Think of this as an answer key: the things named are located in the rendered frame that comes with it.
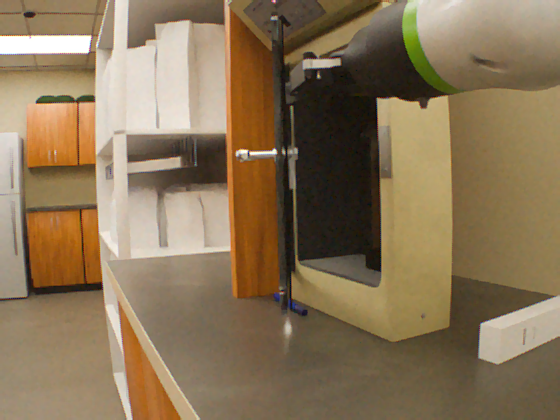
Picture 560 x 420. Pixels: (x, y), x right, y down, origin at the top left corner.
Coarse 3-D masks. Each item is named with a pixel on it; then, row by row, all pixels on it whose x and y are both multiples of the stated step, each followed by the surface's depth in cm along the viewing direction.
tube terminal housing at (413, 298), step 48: (384, 0) 61; (336, 48) 73; (432, 144) 65; (384, 192) 64; (432, 192) 66; (384, 240) 65; (432, 240) 66; (336, 288) 77; (384, 288) 65; (432, 288) 66; (384, 336) 66
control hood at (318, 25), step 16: (240, 0) 80; (320, 0) 67; (336, 0) 65; (352, 0) 62; (368, 0) 61; (240, 16) 85; (336, 16) 68; (256, 32) 86; (304, 32) 77; (288, 48) 86
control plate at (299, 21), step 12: (264, 0) 76; (276, 0) 73; (288, 0) 72; (300, 0) 70; (312, 0) 68; (252, 12) 81; (264, 12) 79; (288, 12) 74; (312, 12) 70; (324, 12) 68; (264, 24) 82; (300, 24) 75
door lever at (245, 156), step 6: (240, 150) 64; (246, 150) 63; (270, 150) 64; (240, 156) 63; (246, 156) 63; (252, 156) 64; (258, 156) 64; (264, 156) 64; (270, 156) 64; (246, 162) 67; (252, 162) 69
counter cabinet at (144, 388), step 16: (128, 320) 119; (128, 336) 123; (128, 352) 128; (144, 352) 95; (128, 368) 135; (144, 368) 99; (128, 384) 142; (144, 384) 102; (160, 384) 80; (144, 400) 106; (160, 400) 83; (144, 416) 111; (160, 416) 85; (176, 416) 70
